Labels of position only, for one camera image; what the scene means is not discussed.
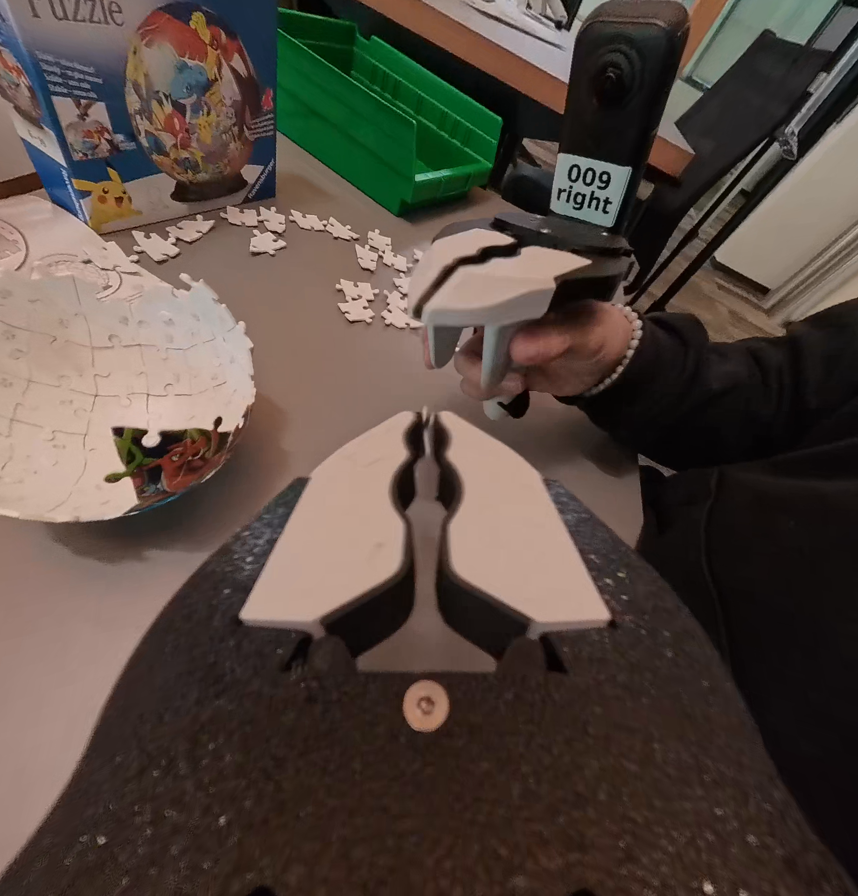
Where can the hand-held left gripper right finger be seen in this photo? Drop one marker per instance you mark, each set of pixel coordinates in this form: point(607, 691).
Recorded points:
point(527, 546)

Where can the person's right hand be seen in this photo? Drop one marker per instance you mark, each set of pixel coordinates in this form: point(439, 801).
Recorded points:
point(576, 350)

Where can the green plastic bin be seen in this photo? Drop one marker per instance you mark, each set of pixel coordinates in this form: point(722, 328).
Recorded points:
point(373, 126)

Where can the person's right forearm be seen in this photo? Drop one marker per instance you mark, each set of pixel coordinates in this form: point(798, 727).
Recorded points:
point(751, 378)

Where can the scattered white puzzle pieces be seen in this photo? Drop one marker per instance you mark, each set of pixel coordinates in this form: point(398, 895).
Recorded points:
point(355, 308)

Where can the grey table with wood edge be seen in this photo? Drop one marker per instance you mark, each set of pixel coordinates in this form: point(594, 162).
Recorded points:
point(513, 63)

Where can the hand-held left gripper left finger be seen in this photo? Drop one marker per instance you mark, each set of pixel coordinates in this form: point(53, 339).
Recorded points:
point(324, 546)

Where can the folded puzzle leaflet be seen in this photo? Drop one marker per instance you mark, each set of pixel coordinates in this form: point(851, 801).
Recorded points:
point(51, 231)

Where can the partly built puzzle ball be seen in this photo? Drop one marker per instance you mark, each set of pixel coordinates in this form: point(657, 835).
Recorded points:
point(51, 385)

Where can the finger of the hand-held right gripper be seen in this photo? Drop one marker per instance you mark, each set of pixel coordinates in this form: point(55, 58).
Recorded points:
point(457, 252)
point(499, 294)

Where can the blue puzzle box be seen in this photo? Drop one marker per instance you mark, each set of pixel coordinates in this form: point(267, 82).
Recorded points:
point(191, 105)

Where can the dark cloth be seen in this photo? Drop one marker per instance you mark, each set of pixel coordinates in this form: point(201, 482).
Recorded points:
point(751, 105)

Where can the white cabinet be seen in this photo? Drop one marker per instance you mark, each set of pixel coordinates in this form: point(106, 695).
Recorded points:
point(821, 210)

